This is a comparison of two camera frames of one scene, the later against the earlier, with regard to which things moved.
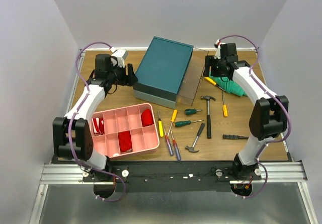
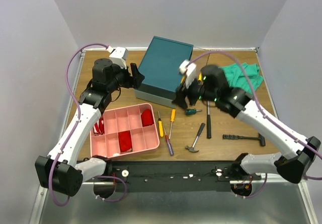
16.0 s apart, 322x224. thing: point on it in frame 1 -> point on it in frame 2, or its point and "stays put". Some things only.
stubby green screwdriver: x=191 y=111 stays put
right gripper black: x=209 y=66 -> x=187 y=93
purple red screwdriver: x=168 y=144 stays put
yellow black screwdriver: x=161 y=131 stays put
